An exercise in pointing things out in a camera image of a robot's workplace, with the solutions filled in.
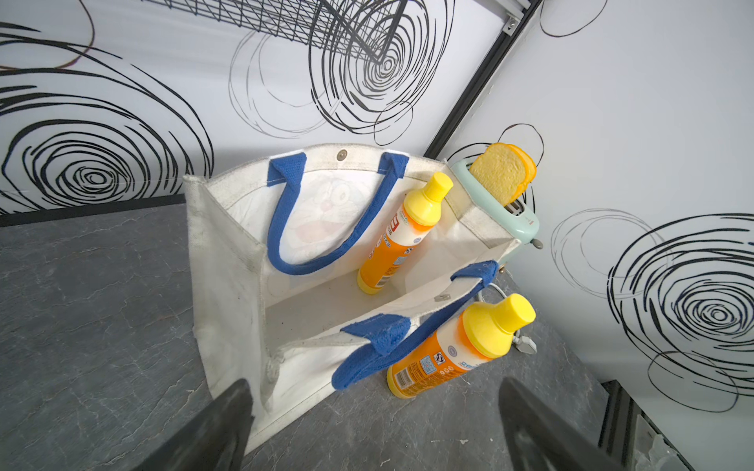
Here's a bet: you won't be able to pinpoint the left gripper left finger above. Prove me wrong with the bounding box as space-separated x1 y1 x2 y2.
136 379 254 470

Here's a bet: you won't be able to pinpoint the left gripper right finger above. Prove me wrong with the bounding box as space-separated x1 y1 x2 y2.
498 378 622 470

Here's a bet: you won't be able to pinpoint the orange soap bottle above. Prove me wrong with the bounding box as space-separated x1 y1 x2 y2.
357 172 454 294
387 294 536 400

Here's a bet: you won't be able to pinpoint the white canvas bag blue handles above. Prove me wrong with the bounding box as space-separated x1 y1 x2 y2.
185 144 522 451

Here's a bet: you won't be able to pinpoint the mint green toaster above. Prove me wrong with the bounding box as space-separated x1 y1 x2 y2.
451 157 544 250

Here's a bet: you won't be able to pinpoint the right bread slice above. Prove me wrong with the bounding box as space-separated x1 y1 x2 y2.
508 144 537 201

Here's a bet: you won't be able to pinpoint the bread slice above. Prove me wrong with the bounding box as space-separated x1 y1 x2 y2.
508 144 537 201
469 143 524 205

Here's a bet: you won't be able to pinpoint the left bread slice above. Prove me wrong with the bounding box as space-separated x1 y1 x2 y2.
469 143 524 205

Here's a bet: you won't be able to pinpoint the white toaster power cable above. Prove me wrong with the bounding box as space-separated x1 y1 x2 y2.
479 281 538 355

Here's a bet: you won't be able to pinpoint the black wire wall basket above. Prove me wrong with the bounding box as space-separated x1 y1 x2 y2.
158 0 408 62

